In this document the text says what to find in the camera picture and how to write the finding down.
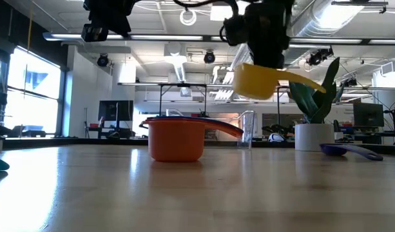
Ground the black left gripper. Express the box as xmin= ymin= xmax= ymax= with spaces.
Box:
xmin=83 ymin=0 xmax=137 ymax=37

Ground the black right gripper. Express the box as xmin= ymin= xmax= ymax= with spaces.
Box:
xmin=244 ymin=0 xmax=295 ymax=70

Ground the yellow measuring cup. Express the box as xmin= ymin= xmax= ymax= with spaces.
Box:
xmin=232 ymin=63 xmax=327 ymax=101

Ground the blue measuring cup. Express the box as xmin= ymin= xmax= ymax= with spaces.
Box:
xmin=145 ymin=116 xmax=244 ymax=135

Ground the purple measuring cup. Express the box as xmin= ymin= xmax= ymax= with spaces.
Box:
xmin=319 ymin=143 xmax=384 ymax=162

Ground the orange measuring cup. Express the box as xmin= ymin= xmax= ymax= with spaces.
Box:
xmin=146 ymin=117 xmax=244 ymax=163

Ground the clear plastic basket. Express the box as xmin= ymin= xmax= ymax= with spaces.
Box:
xmin=166 ymin=108 xmax=256 ymax=151

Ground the green leafy plant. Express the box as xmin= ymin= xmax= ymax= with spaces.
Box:
xmin=289 ymin=57 xmax=343 ymax=125

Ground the white plant pot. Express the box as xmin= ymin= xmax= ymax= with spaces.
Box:
xmin=294 ymin=123 xmax=336 ymax=152

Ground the black computer monitor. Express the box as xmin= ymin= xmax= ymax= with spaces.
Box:
xmin=98 ymin=100 xmax=135 ymax=122
xmin=352 ymin=101 xmax=385 ymax=128

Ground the black background desk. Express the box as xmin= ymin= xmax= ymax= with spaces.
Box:
xmin=84 ymin=121 xmax=137 ymax=140

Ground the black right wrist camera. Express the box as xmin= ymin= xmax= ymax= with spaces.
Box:
xmin=220 ymin=14 xmax=249 ymax=46

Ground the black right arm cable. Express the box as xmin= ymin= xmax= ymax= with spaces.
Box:
xmin=173 ymin=0 xmax=240 ymax=19

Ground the white hanging ring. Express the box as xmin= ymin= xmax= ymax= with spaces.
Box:
xmin=179 ymin=8 xmax=197 ymax=26

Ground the black background frame stand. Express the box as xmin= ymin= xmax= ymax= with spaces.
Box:
xmin=158 ymin=82 xmax=208 ymax=119

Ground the black table frame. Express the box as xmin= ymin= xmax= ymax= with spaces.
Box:
xmin=0 ymin=137 xmax=395 ymax=157

